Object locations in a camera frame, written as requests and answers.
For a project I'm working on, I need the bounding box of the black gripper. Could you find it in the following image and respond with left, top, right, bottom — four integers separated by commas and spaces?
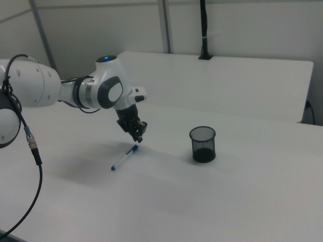
116, 105, 148, 144

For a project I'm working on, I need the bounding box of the blue and white marker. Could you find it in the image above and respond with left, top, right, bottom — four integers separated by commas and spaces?
110, 144, 139, 171

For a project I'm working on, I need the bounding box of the black mesh pen cup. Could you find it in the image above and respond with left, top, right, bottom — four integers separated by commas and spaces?
189, 126, 217, 163

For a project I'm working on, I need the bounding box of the white adjacent table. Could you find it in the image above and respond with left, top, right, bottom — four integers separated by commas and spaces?
117, 51, 314, 124

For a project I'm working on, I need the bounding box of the black pole with clamp base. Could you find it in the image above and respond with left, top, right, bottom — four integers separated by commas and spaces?
198, 0, 214, 61

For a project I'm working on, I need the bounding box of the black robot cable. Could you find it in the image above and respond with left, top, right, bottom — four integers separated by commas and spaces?
0, 53, 44, 237

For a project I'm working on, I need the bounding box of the grey metal partition post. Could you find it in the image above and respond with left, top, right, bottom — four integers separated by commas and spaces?
157, 0, 175, 54
28, 0, 58, 71

